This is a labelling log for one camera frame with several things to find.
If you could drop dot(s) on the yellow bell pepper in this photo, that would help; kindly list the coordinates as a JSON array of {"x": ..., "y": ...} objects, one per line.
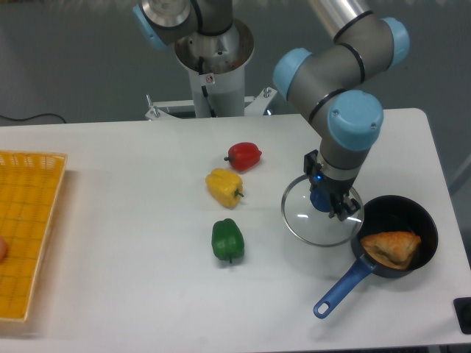
[{"x": 225, "y": 186}]

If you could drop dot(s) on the black box table corner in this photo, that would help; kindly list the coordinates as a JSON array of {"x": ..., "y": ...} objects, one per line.
[{"x": 463, "y": 313}]

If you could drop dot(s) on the green bell pepper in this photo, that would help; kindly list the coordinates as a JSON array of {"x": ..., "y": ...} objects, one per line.
[{"x": 227, "y": 241}]

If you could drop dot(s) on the red bell pepper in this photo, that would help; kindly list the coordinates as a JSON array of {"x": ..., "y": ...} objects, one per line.
[{"x": 243, "y": 156}]

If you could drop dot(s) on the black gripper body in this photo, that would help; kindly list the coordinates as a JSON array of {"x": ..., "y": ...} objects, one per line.
[{"x": 328, "y": 184}]

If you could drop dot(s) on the glass lid blue knob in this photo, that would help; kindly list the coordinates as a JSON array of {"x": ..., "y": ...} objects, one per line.
[{"x": 305, "y": 214}]

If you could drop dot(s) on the dark pot blue handle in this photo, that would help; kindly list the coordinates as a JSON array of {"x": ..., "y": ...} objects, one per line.
[{"x": 383, "y": 214}]

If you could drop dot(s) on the golden pastry turnover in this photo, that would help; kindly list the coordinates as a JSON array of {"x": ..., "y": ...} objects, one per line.
[{"x": 392, "y": 249}]

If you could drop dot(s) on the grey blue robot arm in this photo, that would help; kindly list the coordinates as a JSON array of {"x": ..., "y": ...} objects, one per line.
[{"x": 324, "y": 89}]

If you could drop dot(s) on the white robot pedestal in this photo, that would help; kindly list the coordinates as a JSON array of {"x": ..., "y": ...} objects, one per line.
[{"x": 216, "y": 73}]

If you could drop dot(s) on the yellow woven basket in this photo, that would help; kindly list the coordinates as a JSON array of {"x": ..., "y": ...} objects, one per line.
[{"x": 30, "y": 185}]

